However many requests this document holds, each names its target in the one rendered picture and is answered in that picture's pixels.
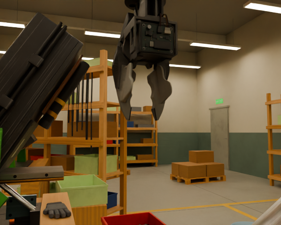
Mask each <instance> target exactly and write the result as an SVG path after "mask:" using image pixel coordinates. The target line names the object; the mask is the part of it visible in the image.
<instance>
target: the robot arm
mask: <svg viewBox="0 0 281 225"><path fill-rule="evenodd" d="M124 3H125V5H126V7H128V8H129V9H131V10H133V11H134V13H129V12H128V13H127V15H126V18H125V21H124V25H123V28H122V31H121V34H120V38H119V41H118V44H117V48H116V51H115V54H114V58H113V62H112V74H113V79H114V84H115V88H116V93H117V97H118V101H119V104H120V108H121V111H122V113H123V115H124V117H125V119H126V120H130V116H131V109H132V108H131V105H130V100H131V97H132V88H133V83H134V81H135V79H136V73H135V72H134V70H133V69H135V68H136V66H137V65H142V66H146V68H147V69H150V68H152V65H154V67H153V69H154V70H153V71H152V72H151V73H150V74H149V75H148V76H147V81H148V84H149V85H150V87H151V91H152V92H151V97H150V98H151V100H152V103H153V105H152V109H151V111H152V114H153V117H154V120H155V121H157V120H159V118H160V116H161V114H162V112H163V109H164V105H165V101H166V100H167V99H168V98H169V97H170V95H171V94H172V85H171V83H170V82H169V81H167V80H168V77H169V61H170V60H172V58H173V57H174V56H176V55H177V54H178V22H176V21H169V20H168V18H167V15H166V14H164V9H163V7H164V6H165V4H166V0H124ZM164 15H165V17H164ZM164 23H166V25H165V24H164ZM167 24H168V25H167ZM231 225H281V198H280V199H279V200H277V201H276V202H275V203H274V204H273V205H272V206H271V207H270V208H269V209H268V210H267V211H266V212H264V213H263V214H262V215H261V216H260V217H259V218H258V219H257V220H256V221H255V222H250V221H239V222H234V223H232V224H231Z"/></svg>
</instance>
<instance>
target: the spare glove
mask: <svg viewBox="0 0 281 225"><path fill-rule="evenodd" d="M43 214H45V215H46V214H48V215H49V218H53V217H54V215H55V217H56V218H59V217H60V216H61V217H62V218H65V217H66V216H67V217H70V216H71V212H70V211H69V210H68V208H67V207H66V205H65V204H64V203H62V202H53V203H47V205H46V208H45V209H44V210H43Z"/></svg>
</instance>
